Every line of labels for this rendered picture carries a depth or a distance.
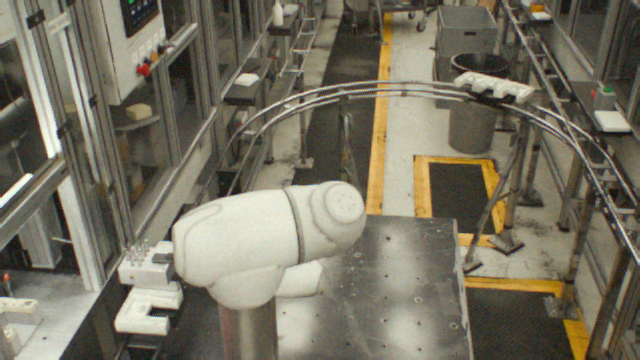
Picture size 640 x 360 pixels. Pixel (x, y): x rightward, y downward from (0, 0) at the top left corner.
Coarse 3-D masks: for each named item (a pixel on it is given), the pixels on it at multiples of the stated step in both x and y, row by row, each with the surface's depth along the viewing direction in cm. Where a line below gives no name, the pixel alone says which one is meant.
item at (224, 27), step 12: (216, 0) 274; (228, 0) 294; (240, 0) 360; (216, 12) 275; (228, 12) 295; (240, 12) 363; (216, 24) 276; (228, 24) 296; (216, 36) 277; (228, 36) 297; (216, 48) 278; (228, 48) 298; (228, 60) 299; (228, 72) 300
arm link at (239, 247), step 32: (256, 192) 100; (192, 224) 95; (224, 224) 94; (256, 224) 94; (288, 224) 96; (192, 256) 93; (224, 256) 93; (256, 256) 94; (288, 256) 97; (224, 288) 97; (256, 288) 98; (224, 320) 106; (256, 320) 104; (224, 352) 112; (256, 352) 108
